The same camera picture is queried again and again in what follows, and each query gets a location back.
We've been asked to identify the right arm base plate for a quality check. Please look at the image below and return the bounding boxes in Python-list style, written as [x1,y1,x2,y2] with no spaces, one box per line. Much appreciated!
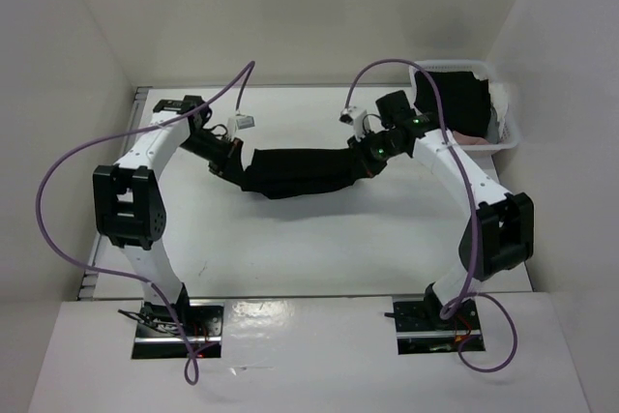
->
[384,296,486,355]

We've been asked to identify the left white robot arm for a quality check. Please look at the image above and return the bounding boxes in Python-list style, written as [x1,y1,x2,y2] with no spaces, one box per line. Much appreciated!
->
[93,96,243,336]

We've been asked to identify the black skirt in basket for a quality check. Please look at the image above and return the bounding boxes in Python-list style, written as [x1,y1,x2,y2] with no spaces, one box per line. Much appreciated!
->
[429,72,491,137]

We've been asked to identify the black skirt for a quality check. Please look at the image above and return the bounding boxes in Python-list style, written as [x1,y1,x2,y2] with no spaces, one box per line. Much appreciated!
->
[429,72,491,137]
[218,148,377,199]

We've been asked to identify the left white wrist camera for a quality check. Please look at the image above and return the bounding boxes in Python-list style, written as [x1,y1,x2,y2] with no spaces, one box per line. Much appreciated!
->
[226,113,255,138]

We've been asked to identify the pink cloth in basket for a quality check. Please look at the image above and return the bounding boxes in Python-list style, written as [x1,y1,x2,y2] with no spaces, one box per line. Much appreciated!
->
[453,132,489,146]

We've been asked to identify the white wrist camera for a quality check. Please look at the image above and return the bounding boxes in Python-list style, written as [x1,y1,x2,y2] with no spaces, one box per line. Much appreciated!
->
[339,106,371,140]
[226,113,255,138]

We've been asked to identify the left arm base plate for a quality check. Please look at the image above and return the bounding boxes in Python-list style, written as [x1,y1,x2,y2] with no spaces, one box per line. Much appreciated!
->
[117,299,224,360]

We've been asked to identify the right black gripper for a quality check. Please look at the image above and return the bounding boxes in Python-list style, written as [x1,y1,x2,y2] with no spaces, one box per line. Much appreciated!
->
[348,127,404,180]

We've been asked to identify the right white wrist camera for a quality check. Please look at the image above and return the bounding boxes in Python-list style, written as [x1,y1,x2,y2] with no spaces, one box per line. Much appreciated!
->
[339,106,371,140]

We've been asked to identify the white plastic basket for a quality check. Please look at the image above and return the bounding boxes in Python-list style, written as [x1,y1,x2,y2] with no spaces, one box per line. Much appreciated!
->
[417,59,520,157]

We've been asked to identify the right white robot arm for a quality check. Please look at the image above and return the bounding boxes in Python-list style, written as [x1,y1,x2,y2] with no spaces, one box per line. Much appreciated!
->
[339,91,534,329]

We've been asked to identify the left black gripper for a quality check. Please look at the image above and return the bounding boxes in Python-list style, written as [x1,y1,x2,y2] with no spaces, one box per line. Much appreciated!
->
[178,131,247,189]

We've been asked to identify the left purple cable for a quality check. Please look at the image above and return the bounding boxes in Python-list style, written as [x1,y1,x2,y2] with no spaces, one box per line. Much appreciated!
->
[36,60,256,384]

